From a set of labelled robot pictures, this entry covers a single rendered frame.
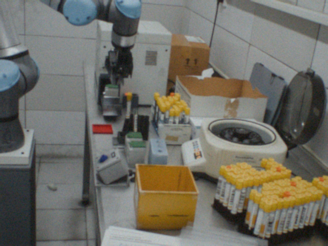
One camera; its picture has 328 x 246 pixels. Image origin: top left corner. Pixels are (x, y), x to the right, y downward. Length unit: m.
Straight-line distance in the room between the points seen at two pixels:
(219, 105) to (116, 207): 0.61
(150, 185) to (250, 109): 0.60
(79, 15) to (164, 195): 0.49
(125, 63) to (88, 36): 1.67
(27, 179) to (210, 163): 0.51
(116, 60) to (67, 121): 1.89
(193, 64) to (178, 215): 1.26
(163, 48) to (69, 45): 1.39
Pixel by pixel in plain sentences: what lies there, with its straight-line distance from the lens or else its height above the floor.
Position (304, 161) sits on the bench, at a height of 0.89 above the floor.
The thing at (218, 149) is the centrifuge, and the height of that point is 0.98.
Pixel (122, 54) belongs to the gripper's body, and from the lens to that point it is 1.33.
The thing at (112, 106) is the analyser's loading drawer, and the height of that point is 0.93.
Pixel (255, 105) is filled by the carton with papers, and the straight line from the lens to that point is 1.60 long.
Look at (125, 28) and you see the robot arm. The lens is 1.29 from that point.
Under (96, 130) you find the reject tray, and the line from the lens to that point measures 1.51.
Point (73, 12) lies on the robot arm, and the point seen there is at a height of 1.30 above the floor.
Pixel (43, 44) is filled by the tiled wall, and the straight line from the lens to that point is 3.06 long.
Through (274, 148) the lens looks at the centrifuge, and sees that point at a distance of 1.27.
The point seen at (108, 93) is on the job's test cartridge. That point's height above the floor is 0.96.
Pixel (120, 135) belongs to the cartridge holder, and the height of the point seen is 0.90.
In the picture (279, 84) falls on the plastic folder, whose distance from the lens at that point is 1.62.
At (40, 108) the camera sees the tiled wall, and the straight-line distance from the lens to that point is 3.19.
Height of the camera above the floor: 1.46
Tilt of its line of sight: 21 degrees down
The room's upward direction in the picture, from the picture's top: 6 degrees clockwise
